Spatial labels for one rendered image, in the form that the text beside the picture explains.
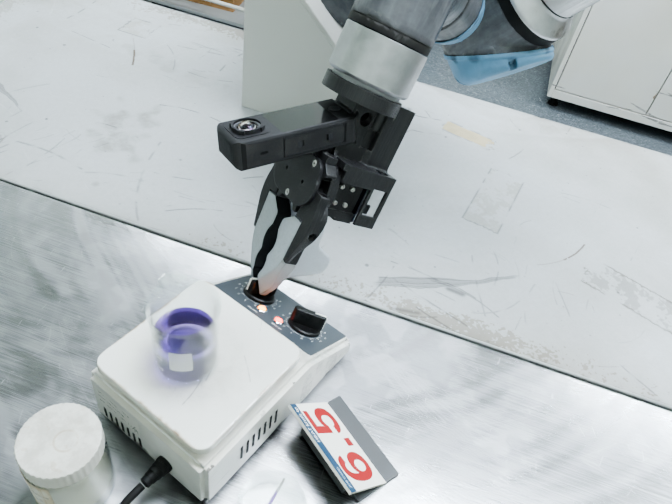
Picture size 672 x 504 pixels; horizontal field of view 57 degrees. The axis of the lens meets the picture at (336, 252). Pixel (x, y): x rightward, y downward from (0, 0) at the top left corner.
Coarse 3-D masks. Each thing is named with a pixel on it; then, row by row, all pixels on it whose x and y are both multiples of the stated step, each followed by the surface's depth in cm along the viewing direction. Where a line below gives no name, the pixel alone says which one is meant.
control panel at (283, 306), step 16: (224, 288) 58; (240, 288) 59; (240, 304) 56; (256, 304) 58; (272, 304) 59; (288, 304) 61; (272, 320) 56; (288, 336) 55; (304, 336) 56; (320, 336) 57; (336, 336) 59
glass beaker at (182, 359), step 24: (168, 288) 46; (192, 288) 46; (144, 312) 43; (216, 312) 45; (168, 336) 42; (192, 336) 43; (216, 336) 46; (168, 360) 45; (192, 360) 45; (216, 360) 48; (168, 384) 47; (192, 384) 47
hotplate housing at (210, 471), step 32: (320, 352) 55; (96, 384) 49; (288, 384) 51; (128, 416) 48; (256, 416) 49; (160, 448) 48; (224, 448) 47; (256, 448) 52; (192, 480) 47; (224, 480) 50
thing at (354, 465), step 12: (300, 408) 53; (312, 408) 55; (324, 408) 56; (312, 420) 53; (324, 420) 54; (336, 420) 56; (324, 432) 53; (336, 432) 54; (324, 444) 51; (336, 444) 52; (348, 444) 54; (336, 456) 51; (348, 456) 52; (360, 456) 54; (348, 468) 51; (360, 468) 52; (360, 480) 50; (372, 480) 52
